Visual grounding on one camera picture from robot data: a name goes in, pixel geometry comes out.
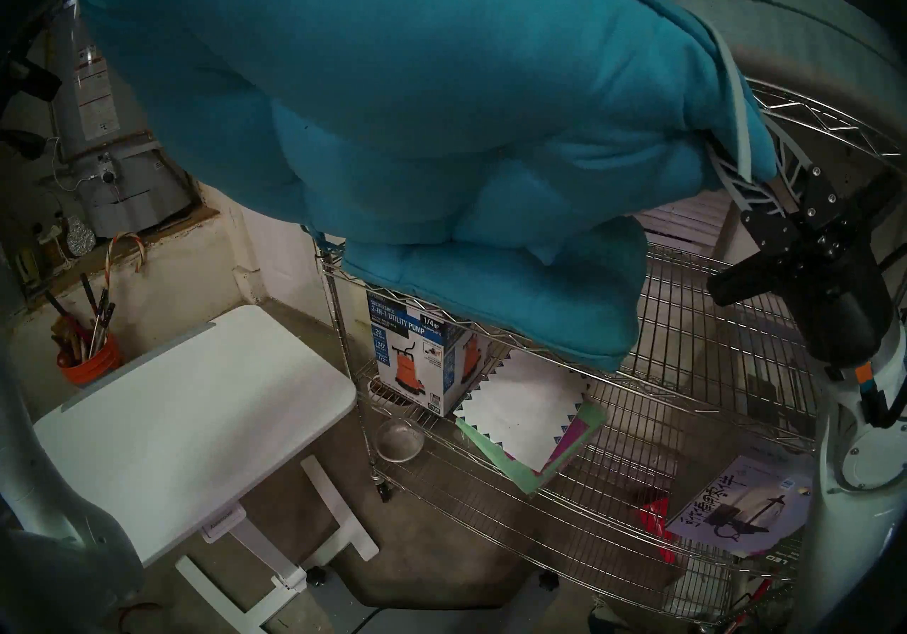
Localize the white folding table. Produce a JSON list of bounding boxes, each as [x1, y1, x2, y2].
[[32, 304, 380, 634]]

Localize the white zigzag paper stack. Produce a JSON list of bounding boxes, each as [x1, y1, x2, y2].
[[453, 402, 609, 496]]

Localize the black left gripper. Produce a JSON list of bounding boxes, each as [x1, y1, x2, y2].
[[0, 48, 63, 162]]

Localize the orange plastic bucket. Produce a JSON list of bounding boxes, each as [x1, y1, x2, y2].
[[57, 335, 123, 387]]

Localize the grey water heater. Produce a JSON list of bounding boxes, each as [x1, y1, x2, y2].
[[43, 2, 196, 238]]

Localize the crumpled silver foil piece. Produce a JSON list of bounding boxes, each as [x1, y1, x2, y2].
[[65, 216, 97, 256]]

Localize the dark handled screwdriver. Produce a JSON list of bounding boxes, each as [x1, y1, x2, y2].
[[91, 289, 116, 357]]

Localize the white panel door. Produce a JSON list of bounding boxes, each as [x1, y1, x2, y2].
[[237, 204, 334, 307]]

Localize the LED lamp box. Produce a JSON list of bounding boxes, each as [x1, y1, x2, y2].
[[666, 452, 816, 562]]

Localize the chrome wire shelf rack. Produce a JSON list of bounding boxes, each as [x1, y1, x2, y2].
[[312, 76, 907, 623]]

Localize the striped candy cane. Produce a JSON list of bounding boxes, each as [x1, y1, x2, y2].
[[105, 232, 146, 290]]

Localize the red plastic package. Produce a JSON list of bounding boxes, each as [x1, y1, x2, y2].
[[633, 494, 677, 564]]

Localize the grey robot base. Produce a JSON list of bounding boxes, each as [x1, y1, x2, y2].
[[305, 569, 589, 634]]

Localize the blue utility pump box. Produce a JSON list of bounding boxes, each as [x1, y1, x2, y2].
[[366, 289, 497, 417]]

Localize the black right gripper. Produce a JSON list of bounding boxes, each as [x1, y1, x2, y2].
[[706, 114, 906, 369]]

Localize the pink paper sheet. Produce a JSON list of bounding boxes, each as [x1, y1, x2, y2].
[[542, 413, 592, 474]]

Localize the light blue cushion with ties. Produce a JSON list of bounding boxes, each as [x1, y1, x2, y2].
[[602, 0, 907, 183]]

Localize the white window blinds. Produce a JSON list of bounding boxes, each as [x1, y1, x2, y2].
[[634, 190, 734, 258]]

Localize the white zigzag edged paper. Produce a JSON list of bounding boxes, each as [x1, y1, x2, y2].
[[453, 349, 590, 474]]

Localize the teal tufted seat cushion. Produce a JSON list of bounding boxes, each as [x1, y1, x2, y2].
[[340, 214, 649, 372], [74, 0, 780, 265]]

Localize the clear glass bowl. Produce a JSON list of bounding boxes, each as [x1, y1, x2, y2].
[[373, 419, 426, 463]]

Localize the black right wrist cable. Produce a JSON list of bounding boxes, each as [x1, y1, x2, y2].
[[861, 385, 907, 428]]

